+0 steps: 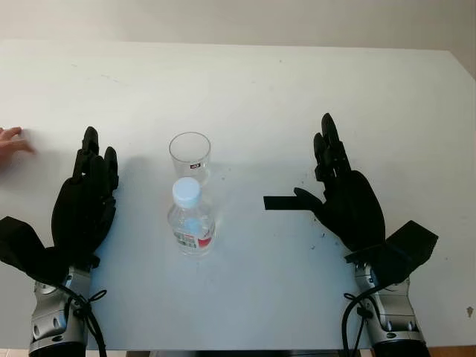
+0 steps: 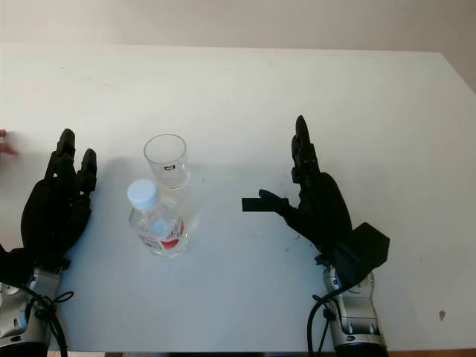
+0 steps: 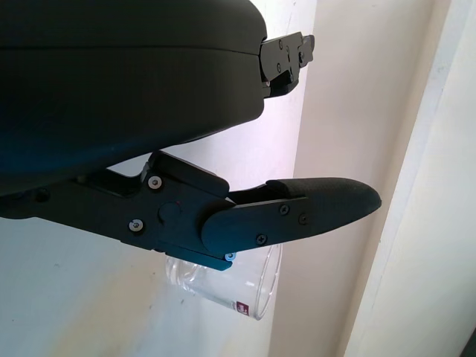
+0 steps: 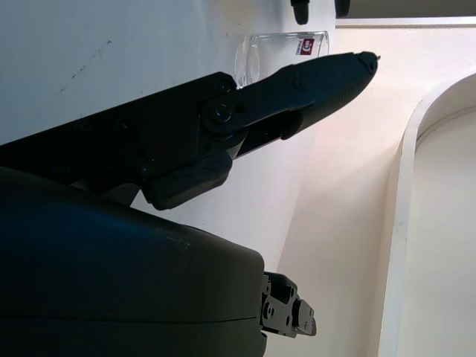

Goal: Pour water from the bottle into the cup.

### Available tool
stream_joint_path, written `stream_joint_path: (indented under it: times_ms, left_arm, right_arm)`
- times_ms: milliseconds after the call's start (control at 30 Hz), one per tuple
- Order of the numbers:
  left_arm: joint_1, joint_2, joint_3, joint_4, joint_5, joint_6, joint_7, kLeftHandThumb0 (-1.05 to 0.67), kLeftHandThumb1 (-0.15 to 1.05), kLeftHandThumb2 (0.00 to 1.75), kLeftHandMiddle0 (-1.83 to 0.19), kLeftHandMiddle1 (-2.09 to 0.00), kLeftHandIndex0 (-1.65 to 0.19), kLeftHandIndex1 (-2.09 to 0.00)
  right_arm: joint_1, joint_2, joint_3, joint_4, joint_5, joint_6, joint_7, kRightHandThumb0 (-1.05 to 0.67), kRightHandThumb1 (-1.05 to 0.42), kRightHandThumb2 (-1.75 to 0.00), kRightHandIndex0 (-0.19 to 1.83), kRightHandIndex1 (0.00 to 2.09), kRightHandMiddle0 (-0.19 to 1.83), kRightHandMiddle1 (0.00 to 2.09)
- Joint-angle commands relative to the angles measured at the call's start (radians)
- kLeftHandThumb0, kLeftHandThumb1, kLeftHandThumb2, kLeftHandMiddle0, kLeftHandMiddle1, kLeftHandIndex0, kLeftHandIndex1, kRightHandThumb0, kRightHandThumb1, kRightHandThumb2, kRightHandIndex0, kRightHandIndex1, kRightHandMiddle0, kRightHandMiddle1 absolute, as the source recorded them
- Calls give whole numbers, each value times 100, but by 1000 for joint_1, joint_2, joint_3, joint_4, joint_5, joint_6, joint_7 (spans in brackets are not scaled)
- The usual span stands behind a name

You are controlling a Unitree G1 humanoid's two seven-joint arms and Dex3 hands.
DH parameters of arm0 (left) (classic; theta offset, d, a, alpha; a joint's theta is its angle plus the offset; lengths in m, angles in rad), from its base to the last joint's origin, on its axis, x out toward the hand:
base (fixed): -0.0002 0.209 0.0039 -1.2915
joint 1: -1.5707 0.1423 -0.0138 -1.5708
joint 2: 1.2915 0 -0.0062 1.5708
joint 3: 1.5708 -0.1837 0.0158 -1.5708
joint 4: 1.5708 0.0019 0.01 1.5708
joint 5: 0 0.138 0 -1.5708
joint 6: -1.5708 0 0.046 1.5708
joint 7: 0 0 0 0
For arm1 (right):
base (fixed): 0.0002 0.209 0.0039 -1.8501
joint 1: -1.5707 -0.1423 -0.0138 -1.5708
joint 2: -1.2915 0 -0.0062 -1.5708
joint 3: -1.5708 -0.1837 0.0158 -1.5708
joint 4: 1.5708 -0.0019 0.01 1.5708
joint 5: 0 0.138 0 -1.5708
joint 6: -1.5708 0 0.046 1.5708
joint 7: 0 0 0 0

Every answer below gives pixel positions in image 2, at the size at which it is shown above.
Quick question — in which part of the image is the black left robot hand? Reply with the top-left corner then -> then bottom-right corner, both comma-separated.
20,128 -> 99,262

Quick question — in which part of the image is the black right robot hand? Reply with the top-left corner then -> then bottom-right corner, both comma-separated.
258,115 -> 353,260

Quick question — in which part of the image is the clear water bottle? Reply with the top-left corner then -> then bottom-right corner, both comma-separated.
126,178 -> 188,261

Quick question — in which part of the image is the clear glass cup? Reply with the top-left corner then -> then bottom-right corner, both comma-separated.
143,134 -> 192,191

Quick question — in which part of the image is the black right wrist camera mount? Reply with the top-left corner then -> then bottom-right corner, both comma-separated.
332,222 -> 391,288

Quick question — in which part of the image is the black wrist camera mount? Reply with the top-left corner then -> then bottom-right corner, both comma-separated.
0,243 -> 71,288
332,222 -> 391,288

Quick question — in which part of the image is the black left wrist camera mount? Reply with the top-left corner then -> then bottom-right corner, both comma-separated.
0,243 -> 71,288

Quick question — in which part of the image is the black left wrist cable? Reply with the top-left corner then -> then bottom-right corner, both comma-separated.
13,283 -> 75,357

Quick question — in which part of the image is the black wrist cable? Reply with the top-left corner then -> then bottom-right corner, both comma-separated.
306,281 -> 344,356
13,283 -> 75,357

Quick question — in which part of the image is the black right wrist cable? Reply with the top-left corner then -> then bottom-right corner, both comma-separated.
306,281 -> 344,356

